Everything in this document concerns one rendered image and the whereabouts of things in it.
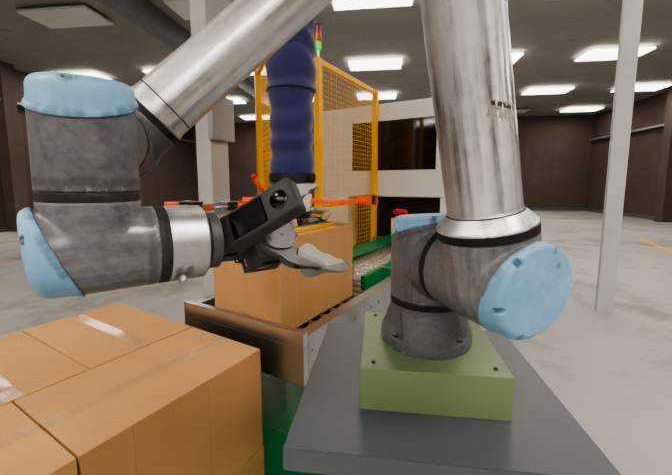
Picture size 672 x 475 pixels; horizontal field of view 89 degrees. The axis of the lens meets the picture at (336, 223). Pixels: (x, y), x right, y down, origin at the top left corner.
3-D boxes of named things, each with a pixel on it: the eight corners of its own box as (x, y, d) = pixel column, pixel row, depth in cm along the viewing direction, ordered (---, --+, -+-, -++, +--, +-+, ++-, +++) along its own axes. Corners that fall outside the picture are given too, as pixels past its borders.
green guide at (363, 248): (383, 241, 361) (383, 233, 360) (392, 242, 356) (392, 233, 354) (287, 277, 224) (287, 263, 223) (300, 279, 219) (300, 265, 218)
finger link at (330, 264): (333, 278, 55) (283, 253, 53) (353, 264, 51) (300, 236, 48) (329, 295, 53) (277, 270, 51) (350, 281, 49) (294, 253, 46)
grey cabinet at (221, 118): (230, 142, 255) (228, 100, 252) (235, 141, 253) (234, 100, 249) (208, 139, 238) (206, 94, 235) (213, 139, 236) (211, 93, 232)
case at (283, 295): (295, 284, 210) (294, 219, 205) (352, 295, 189) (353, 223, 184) (215, 317, 159) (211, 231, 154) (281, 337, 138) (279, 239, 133)
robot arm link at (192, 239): (163, 191, 39) (179, 269, 35) (207, 190, 42) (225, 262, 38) (152, 228, 45) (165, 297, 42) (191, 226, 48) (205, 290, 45)
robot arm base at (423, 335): (463, 321, 82) (464, 281, 81) (481, 363, 64) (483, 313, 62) (383, 316, 86) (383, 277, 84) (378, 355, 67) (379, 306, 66)
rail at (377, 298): (442, 262, 331) (443, 242, 329) (448, 262, 328) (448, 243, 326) (298, 378, 134) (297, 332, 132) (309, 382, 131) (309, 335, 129)
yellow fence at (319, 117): (371, 289, 378) (373, 92, 354) (379, 290, 373) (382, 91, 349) (310, 327, 278) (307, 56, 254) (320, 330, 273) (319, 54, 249)
